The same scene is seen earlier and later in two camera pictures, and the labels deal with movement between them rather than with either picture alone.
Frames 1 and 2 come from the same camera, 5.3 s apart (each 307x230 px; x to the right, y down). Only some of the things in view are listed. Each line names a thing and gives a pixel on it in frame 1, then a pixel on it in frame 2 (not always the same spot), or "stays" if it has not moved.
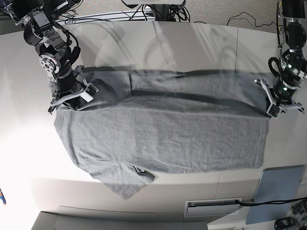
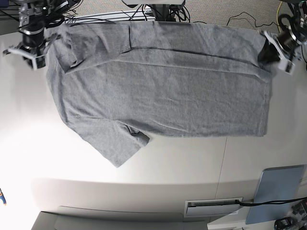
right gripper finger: [294, 105] -> [298, 52]
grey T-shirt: [142, 122] -> [119, 84]
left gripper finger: [81, 76] -> [50, 42]
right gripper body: [282, 94] -> [287, 42]
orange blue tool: [2, 197] stays
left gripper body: [66, 89] -> [33, 39]
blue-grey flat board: [280, 183] stays
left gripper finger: [58, 101] -> [18, 51]
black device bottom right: [283, 223] stays
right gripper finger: [265, 85] -> [272, 40]
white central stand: [155, 2] stays
